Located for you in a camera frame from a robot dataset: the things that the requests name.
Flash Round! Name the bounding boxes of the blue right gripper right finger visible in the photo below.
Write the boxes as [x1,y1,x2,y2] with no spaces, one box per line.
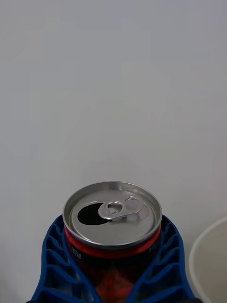
[127,214,197,303]

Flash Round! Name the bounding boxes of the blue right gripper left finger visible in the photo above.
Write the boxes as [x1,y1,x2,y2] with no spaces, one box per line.
[30,214,103,303]

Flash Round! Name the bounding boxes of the red drink can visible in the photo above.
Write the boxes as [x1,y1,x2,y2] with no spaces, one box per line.
[62,181,163,303]

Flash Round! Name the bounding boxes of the yellow-green plastic waste bin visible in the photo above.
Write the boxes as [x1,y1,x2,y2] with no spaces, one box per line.
[189,215,227,303]

